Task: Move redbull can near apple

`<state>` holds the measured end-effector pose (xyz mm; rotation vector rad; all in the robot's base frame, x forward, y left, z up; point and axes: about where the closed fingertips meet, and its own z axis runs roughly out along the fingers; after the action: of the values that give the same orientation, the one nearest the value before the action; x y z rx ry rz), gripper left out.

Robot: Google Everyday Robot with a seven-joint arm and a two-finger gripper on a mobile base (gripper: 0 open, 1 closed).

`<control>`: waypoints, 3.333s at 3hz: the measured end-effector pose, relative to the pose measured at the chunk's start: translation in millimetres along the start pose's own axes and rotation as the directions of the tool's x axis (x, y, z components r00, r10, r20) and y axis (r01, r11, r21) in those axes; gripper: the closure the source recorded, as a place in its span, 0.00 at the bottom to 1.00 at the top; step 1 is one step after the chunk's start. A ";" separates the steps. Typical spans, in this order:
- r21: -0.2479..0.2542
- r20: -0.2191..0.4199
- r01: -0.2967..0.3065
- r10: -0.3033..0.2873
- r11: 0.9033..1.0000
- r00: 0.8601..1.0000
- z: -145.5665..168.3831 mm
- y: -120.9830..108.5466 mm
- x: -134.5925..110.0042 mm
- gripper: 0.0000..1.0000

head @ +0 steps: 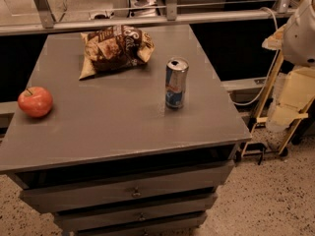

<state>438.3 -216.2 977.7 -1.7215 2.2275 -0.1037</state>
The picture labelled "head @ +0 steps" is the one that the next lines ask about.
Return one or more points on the redbull can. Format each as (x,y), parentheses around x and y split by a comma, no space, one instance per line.
(175,82)

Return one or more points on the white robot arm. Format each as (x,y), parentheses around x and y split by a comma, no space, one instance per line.
(299,36)

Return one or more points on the red apple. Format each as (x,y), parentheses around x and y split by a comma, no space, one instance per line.
(35,101)

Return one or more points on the grey drawer cabinet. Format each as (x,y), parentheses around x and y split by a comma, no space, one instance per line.
(119,125)

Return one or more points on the brown chip bag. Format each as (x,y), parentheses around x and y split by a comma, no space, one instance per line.
(114,48)

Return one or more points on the bottom drawer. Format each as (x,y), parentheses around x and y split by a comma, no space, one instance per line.
(150,227)

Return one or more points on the drawer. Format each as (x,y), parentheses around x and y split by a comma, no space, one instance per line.
(140,213)
(132,187)
(150,227)

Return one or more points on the top drawer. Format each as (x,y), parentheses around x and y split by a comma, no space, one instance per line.
(132,187)

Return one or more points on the middle drawer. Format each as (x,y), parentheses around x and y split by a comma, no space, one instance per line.
(140,213)

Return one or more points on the metal railing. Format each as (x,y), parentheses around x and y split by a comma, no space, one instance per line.
(53,16)

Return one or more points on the yellow frame stand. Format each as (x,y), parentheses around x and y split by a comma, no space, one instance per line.
(287,95)

